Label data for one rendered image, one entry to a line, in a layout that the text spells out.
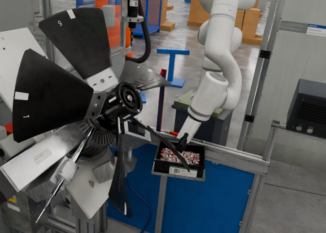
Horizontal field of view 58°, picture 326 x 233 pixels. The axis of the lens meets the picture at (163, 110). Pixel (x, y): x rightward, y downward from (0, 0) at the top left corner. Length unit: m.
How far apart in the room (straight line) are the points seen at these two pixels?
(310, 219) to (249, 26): 6.57
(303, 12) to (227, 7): 1.67
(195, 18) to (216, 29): 9.28
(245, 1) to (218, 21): 0.20
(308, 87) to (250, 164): 0.44
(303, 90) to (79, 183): 0.90
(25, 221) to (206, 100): 0.82
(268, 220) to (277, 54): 1.35
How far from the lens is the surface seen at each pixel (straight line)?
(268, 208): 2.56
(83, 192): 1.07
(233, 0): 1.07
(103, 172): 1.09
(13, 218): 1.35
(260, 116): 2.91
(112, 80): 1.00
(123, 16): 0.97
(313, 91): 1.27
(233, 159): 1.45
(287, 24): 2.69
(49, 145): 0.90
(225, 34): 1.03
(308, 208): 2.72
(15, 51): 1.16
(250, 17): 8.51
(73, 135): 0.96
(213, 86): 0.96
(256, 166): 1.45
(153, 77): 1.21
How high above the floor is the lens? 1.60
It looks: 26 degrees down
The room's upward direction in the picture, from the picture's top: 6 degrees clockwise
